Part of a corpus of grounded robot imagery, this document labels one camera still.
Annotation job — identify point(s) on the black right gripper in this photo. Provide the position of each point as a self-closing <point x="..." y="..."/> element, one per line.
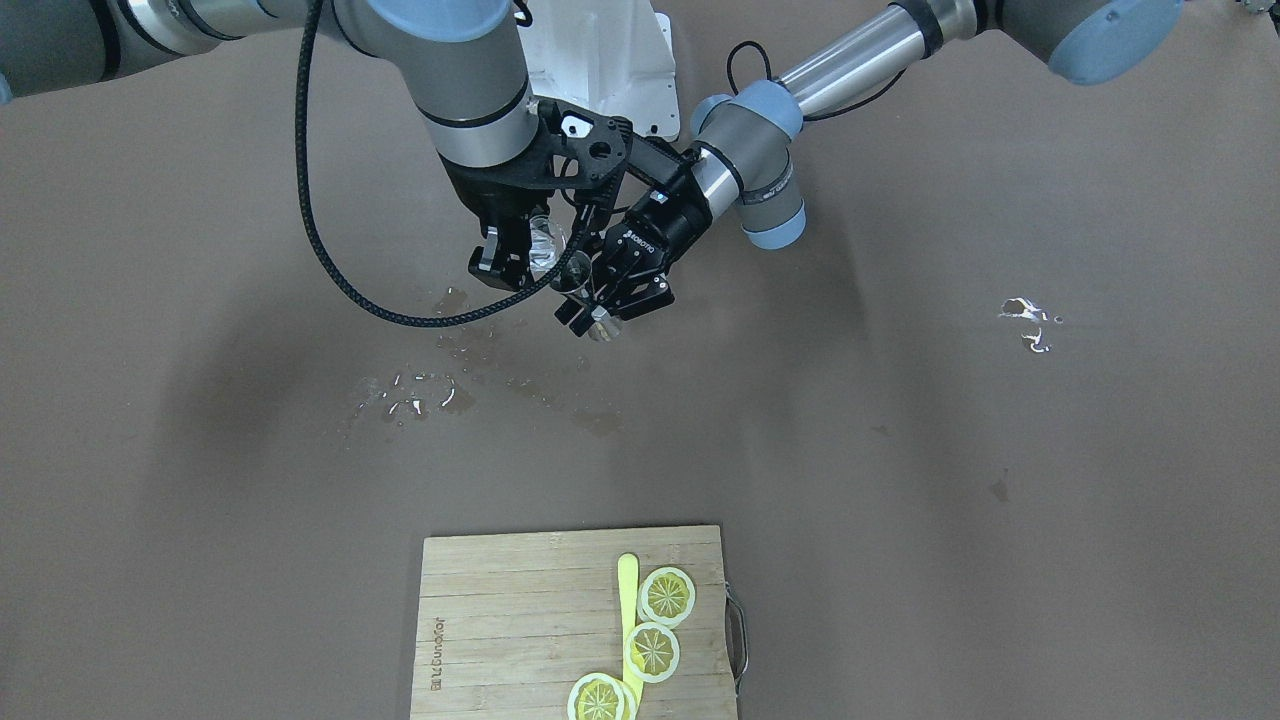
<point x="478" y="196"/>

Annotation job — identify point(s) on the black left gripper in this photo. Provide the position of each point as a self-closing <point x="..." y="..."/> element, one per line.
<point x="668" y="229"/>

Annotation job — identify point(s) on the clear glass shaker cup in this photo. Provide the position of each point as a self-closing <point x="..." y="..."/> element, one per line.
<point x="548" y="242"/>

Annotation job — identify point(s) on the steel measuring jigger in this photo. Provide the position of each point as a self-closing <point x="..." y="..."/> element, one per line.
<point x="580" y="311"/>

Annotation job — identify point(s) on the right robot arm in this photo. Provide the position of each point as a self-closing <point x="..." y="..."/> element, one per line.
<point x="463" y="64"/>

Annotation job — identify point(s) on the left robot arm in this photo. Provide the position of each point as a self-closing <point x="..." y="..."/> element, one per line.
<point x="739" y="158"/>

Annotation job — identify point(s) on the yellow plastic knife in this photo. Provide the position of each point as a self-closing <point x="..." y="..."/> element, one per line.
<point x="628" y="582"/>

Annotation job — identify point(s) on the lemon slice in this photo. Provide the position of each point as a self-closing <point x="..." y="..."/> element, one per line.
<point x="651" y="653"/>
<point x="666" y="596"/>
<point x="600" y="696"/>

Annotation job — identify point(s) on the bamboo cutting board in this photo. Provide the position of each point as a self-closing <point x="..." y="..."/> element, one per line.
<point x="507" y="623"/>

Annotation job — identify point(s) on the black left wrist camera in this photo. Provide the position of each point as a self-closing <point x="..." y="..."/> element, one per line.
<point x="658" y="164"/>

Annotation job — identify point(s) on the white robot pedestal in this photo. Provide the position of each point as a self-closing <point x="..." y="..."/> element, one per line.
<point x="611" y="57"/>

